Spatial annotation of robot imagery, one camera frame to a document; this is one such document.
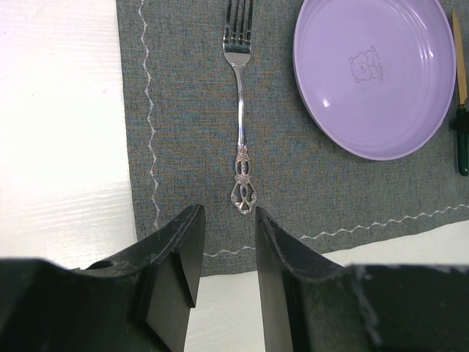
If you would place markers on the green handled knife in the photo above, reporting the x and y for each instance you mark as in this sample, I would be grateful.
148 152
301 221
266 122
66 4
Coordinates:
460 124

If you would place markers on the grey cloth napkin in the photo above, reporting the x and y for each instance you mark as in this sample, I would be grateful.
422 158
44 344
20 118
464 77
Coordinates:
180 99

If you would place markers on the purple plate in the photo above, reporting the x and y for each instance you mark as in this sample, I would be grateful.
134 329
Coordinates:
377 77

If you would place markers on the silver fork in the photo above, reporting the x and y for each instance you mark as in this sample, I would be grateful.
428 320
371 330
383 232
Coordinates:
237 52

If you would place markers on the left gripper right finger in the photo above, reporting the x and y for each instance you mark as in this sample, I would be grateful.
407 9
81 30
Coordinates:
310 303

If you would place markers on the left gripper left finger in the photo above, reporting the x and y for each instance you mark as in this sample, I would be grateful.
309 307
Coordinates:
138 299

